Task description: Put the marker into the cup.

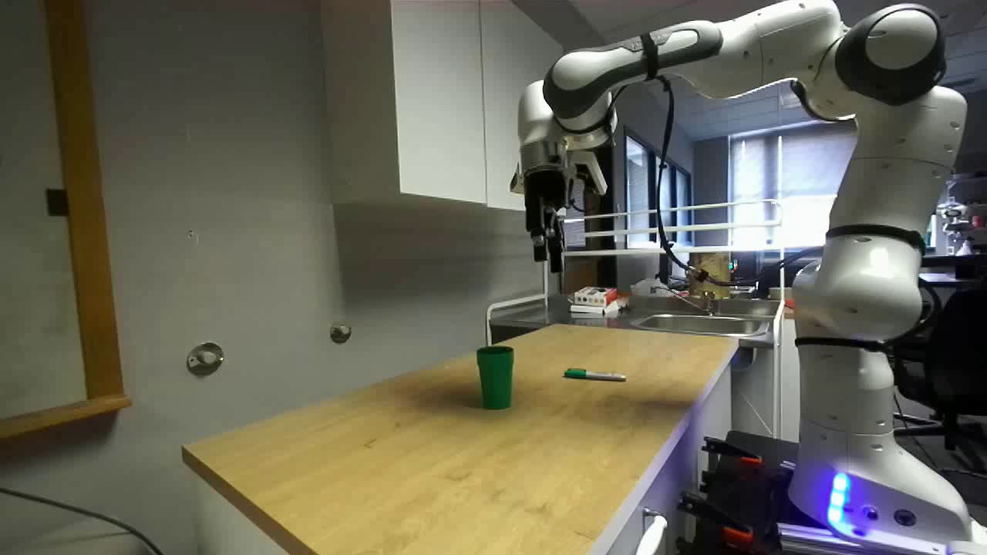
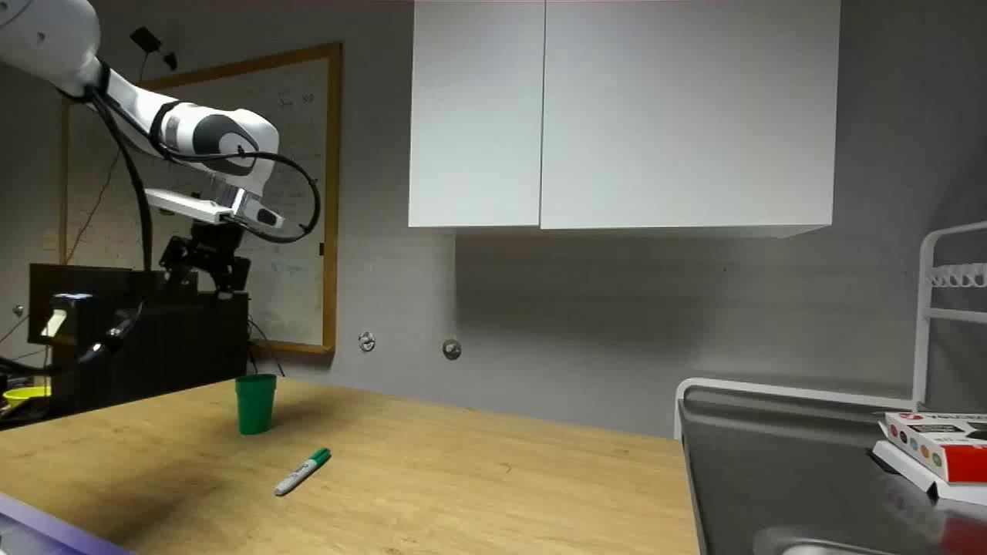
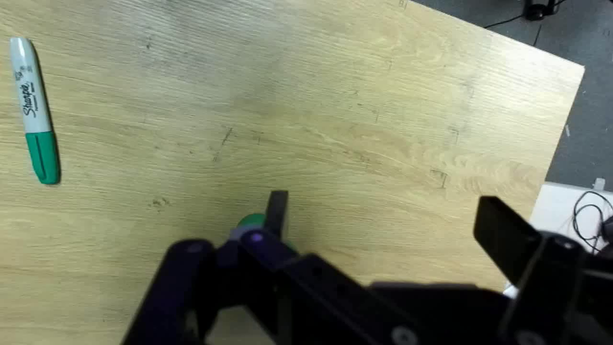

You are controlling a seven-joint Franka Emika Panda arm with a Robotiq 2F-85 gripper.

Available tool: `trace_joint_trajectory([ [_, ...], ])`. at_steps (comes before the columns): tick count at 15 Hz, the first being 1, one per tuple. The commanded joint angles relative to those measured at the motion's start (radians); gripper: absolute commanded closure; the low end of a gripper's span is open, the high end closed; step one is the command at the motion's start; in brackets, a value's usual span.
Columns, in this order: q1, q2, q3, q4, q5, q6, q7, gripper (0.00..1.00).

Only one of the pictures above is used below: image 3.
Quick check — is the green white marker pen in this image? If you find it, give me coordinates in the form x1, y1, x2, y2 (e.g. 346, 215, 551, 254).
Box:
9, 35, 64, 188

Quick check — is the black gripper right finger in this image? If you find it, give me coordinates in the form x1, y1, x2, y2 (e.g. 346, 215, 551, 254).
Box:
474, 196, 613, 345

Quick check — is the black cable loop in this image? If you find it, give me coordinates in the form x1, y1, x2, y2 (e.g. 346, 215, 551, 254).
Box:
572, 190, 613, 255

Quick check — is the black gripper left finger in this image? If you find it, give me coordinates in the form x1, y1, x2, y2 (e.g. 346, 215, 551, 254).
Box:
122, 190, 411, 345

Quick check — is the green plastic cup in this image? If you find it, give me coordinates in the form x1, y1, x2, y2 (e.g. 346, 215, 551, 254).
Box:
231, 211, 269, 244

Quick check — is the black floor cable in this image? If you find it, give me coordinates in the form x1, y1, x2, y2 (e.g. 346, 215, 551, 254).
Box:
484, 0, 568, 31

